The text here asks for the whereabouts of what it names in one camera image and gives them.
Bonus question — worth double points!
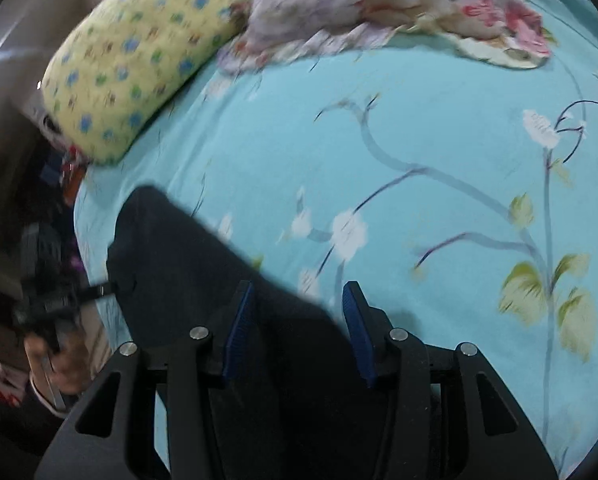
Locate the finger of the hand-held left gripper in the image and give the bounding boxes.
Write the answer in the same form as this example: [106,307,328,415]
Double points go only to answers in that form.
[76,282,119,302]

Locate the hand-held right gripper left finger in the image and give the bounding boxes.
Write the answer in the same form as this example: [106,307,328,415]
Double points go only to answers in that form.
[33,280,256,480]

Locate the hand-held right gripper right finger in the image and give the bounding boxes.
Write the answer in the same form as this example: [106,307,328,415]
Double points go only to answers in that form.
[341,280,560,480]

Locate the black pants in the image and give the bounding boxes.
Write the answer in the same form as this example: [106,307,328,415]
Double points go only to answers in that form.
[106,185,395,480]

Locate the person's left hand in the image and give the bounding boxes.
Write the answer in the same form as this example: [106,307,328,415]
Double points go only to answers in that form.
[24,329,94,397]

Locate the teal floral bed sheet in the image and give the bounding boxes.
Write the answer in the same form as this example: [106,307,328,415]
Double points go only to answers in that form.
[73,0,598,480]

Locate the yellow animal print pillow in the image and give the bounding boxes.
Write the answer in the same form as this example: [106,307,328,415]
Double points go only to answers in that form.
[39,0,256,166]

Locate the floral ruffled pillow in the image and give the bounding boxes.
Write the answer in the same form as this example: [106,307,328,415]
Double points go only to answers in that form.
[216,0,554,73]

